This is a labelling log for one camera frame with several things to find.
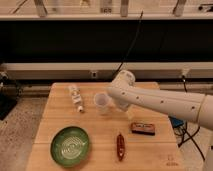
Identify blue connector plug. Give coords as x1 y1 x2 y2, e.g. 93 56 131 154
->
170 117 184 128

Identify brown rectangular box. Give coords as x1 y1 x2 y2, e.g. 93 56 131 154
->
130 122 155 135

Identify black floor cables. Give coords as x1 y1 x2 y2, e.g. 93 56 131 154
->
175 75 206 162

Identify wooden table board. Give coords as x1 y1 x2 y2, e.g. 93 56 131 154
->
26 83 185 171

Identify translucent white cup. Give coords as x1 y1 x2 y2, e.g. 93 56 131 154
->
94 93 110 115

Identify white tube with cap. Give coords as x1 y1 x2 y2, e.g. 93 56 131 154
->
68 85 84 113

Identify green ceramic bowl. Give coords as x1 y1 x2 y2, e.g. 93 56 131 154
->
50 126 90 168

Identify black hanging cable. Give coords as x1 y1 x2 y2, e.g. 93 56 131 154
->
107 10 145 81

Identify red-brown elongated tool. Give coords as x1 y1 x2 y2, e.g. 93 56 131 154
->
116 134 125 161

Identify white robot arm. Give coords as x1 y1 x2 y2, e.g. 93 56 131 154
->
106 70 213 171

